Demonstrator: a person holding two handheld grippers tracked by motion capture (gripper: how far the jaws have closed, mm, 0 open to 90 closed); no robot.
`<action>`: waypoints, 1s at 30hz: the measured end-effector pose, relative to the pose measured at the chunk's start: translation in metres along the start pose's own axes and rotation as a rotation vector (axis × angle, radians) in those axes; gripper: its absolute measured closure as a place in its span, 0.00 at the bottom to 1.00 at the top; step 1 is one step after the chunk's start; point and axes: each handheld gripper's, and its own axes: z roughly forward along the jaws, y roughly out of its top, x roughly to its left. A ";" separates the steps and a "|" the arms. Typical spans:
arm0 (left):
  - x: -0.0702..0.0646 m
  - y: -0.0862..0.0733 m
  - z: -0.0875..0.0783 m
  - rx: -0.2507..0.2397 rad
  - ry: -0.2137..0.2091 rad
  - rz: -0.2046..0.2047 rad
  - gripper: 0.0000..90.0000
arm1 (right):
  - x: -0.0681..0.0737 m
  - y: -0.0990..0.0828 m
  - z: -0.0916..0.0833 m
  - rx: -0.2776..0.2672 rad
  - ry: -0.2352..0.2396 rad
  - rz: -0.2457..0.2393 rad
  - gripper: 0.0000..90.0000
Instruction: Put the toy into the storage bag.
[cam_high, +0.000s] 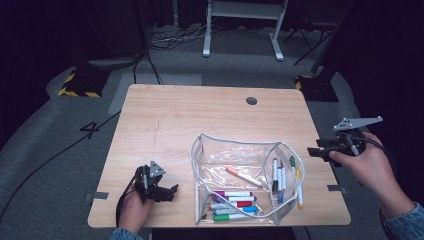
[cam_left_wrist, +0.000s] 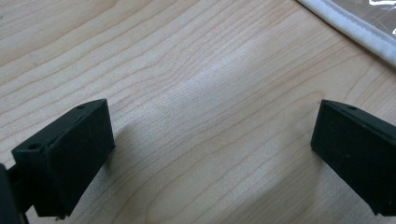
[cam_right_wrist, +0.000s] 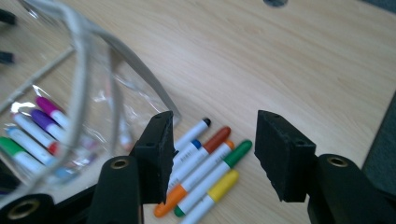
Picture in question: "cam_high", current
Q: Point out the black cap marker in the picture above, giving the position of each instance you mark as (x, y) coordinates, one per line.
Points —
(275, 173)

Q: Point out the black tripod legs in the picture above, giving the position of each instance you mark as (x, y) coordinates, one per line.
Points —
(310, 46)

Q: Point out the red cap marker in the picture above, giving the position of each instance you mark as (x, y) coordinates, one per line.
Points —
(243, 204)
(283, 176)

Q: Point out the light blue cap marker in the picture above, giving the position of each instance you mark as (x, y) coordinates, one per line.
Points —
(250, 209)

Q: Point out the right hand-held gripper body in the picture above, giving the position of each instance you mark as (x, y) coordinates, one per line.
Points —
(350, 140)

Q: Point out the grey tape patch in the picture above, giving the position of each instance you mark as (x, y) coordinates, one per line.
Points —
(336, 188)
(98, 196)

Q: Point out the person's right hand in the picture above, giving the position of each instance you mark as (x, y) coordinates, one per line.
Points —
(370, 166)

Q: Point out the person's left hand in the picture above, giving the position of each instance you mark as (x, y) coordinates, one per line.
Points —
(133, 213)

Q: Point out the clear pouch with white trim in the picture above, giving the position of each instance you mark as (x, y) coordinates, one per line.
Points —
(230, 153)

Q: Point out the green cap marker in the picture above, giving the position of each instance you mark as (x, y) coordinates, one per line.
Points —
(230, 217)
(292, 161)

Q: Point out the salmon cap marker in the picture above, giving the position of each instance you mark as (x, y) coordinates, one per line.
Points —
(243, 176)

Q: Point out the black yellow striped stand base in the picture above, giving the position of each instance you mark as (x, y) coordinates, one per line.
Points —
(318, 88)
(85, 83)

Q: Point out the yellow cap marker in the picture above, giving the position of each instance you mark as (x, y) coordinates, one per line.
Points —
(298, 173)

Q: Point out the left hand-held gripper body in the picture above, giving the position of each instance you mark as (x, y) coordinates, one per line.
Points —
(148, 183)

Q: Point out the white metal desk frame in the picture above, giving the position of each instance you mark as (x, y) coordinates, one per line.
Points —
(245, 10)

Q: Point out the purple cap marker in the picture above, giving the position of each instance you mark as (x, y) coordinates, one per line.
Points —
(236, 199)

